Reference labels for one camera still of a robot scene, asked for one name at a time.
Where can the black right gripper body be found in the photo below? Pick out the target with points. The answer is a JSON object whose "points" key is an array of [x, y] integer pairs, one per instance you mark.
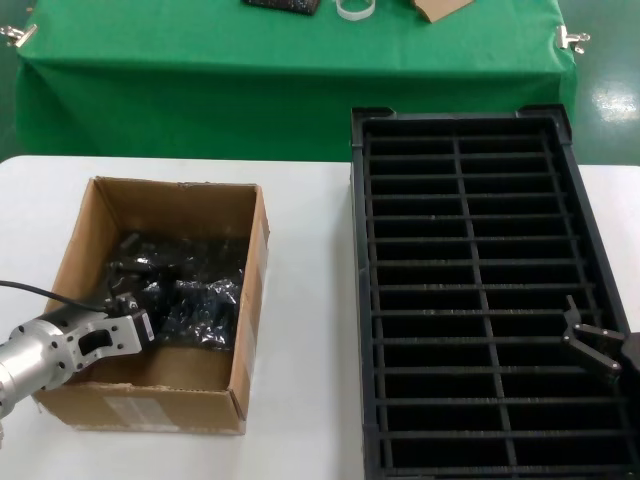
{"points": [[632, 360]]}

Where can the silver metal table clamp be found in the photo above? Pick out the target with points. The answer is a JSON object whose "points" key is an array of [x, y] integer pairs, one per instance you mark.
{"points": [[565, 37], [22, 36]]}

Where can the flat unfolded cardboard box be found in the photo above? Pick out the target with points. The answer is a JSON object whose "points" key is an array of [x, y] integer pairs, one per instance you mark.
{"points": [[440, 9]]}

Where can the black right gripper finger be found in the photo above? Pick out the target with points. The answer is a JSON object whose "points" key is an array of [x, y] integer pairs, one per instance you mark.
{"points": [[575, 327]]}

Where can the clear tape roll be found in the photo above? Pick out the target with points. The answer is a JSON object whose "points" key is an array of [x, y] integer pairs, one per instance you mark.
{"points": [[355, 16]]}

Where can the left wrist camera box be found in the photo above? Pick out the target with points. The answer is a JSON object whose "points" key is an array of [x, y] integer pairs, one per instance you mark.
{"points": [[130, 330]]}

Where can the green tablecloth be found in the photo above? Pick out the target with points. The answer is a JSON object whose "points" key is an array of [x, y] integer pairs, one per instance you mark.
{"points": [[200, 90]]}

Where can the brown open cardboard box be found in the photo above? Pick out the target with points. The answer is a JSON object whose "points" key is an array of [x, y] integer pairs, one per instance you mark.
{"points": [[150, 405]]}

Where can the black slotted container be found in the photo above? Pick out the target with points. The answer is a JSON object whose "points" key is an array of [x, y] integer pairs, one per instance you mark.
{"points": [[360, 300]]}

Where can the black textured mat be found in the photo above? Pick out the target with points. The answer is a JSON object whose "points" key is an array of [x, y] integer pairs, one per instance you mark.
{"points": [[280, 6]]}

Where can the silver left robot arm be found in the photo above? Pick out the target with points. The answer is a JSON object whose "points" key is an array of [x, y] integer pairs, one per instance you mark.
{"points": [[30, 350]]}

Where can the translucent grey antistatic bag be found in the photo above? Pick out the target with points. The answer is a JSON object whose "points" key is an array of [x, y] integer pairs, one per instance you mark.
{"points": [[205, 312]]}

